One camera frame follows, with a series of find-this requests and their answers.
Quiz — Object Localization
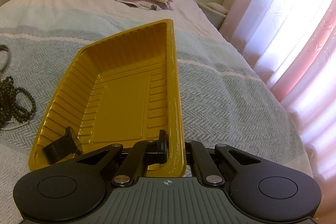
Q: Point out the pink item on nightstand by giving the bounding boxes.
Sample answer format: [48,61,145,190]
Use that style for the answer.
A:
[207,2,228,15]

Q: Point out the grey pink bedspread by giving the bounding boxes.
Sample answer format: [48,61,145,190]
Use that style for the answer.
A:
[1,0,312,223]

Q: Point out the black wristwatch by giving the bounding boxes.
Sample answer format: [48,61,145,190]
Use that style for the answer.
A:
[42,126,83,165]

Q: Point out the orange plastic tray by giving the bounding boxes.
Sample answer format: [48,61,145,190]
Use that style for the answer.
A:
[29,19,186,177]

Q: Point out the white bedside table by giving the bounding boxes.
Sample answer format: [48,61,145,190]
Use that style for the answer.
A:
[196,0,226,30]

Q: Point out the brown bead bracelet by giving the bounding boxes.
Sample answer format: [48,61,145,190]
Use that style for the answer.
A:
[0,44,13,74]

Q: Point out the dark wooden bead necklace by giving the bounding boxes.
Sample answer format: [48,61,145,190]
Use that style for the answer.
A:
[0,75,37,128]

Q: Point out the white pearl necklace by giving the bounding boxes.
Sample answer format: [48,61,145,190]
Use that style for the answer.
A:
[0,118,30,131]

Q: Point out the pink sheer curtain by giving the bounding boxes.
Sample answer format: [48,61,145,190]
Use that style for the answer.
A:
[220,0,335,219]

